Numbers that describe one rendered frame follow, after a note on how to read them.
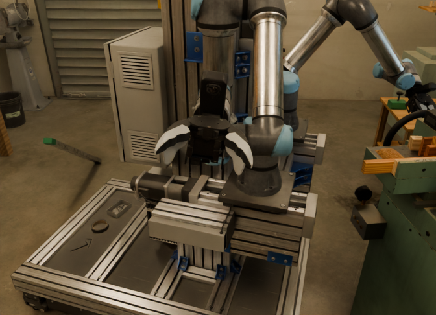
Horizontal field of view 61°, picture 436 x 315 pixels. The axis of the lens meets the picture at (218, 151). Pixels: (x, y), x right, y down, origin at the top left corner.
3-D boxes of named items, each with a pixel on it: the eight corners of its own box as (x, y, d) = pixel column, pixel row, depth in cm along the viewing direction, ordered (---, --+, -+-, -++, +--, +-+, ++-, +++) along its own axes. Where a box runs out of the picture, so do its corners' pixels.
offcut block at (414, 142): (418, 146, 132) (422, 135, 130) (422, 150, 130) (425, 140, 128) (407, 146, 133) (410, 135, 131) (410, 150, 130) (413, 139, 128)
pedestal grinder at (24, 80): (56, 98, 429) (32, -10, 374) (37, 114, 388) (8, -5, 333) (24, 97, 430) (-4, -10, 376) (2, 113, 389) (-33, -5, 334)
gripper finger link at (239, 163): (259, 186, 62) (228, 160, 68) (266, 156, 59) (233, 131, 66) (244, 191, 60) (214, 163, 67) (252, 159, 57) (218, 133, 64)
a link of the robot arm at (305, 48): (262, 89, 165) (352, -18, 147) (255, 78, 178) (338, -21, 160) (281, 104, 169) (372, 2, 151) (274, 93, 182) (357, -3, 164)
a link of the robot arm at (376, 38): (369, -15, 138) (423, 80, 158) (357, -18, 147) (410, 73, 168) (342, 7, 141) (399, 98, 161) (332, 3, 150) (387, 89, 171)
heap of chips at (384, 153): (393, 149, 131) (394, 144, 130) (409, 163, 122) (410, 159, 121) (374, 150, 130) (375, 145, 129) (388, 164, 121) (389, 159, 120)
